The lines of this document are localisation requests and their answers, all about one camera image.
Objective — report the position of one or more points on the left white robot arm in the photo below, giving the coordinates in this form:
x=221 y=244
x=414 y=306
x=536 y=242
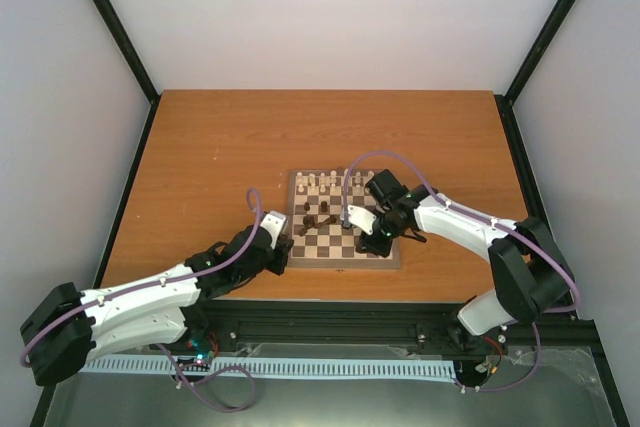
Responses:
x=145 y=297

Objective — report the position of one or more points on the left black frame post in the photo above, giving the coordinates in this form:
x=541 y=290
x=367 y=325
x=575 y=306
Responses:
x=125 y=45

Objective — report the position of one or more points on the dark chess piece cluster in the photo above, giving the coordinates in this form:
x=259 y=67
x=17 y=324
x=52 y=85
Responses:
x=316 y=217

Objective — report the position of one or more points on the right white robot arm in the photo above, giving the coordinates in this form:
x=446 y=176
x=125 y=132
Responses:
x=529 y=272

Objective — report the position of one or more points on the light blue cable duct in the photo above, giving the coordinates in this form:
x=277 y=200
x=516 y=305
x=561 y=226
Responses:
x=278 y=368

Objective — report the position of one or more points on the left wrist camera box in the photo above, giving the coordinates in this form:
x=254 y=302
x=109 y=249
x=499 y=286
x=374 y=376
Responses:
x=275 y=223

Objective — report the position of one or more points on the white chess pieces row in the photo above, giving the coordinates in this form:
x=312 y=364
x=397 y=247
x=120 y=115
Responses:
x=330 y=182

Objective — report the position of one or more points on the right black frame post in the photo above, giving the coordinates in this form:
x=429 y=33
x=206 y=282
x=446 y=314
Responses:
x=543 y=40

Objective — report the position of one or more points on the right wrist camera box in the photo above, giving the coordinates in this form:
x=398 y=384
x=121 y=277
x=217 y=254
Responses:
x=358 y=217

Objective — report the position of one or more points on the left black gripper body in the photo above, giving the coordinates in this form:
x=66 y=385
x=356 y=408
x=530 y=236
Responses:
x=276 y=266

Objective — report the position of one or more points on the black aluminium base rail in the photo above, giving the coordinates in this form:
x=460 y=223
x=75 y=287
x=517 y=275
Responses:
x=431 y=329

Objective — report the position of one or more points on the wooden chess board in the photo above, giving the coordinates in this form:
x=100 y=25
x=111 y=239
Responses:
x=333 y=246

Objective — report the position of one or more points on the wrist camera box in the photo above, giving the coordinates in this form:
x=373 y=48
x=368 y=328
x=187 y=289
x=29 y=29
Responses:
x=275 y=223
x=358 y=217

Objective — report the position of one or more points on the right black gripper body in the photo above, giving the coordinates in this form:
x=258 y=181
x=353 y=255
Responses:
x=383 y=248

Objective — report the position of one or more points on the black frame post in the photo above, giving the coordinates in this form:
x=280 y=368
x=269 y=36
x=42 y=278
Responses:
x=543 y=40
x=125 y=45

